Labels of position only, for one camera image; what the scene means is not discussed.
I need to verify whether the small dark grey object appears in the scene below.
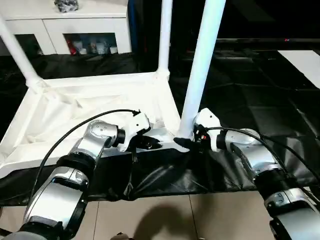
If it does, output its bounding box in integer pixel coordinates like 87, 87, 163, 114
53, 0, 80, 14

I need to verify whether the white glass-door cabinet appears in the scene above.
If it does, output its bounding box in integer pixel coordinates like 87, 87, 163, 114
0, 0, 134, 56

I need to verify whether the black flat screen panel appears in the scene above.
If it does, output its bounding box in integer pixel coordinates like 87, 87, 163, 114
215, 37, 320, 49

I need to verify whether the white flat board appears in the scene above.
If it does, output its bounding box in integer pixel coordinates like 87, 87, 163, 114
277, 49, 320, 77

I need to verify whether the black work mat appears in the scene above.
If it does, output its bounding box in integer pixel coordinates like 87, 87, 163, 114
0, 47, 320, 207

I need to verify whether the blue vertical panel edge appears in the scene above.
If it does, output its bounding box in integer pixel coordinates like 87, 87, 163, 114
127, 0, 137, 55

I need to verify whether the grey left robot leg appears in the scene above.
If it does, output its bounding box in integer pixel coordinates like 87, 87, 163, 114
107, 234, 134, 240

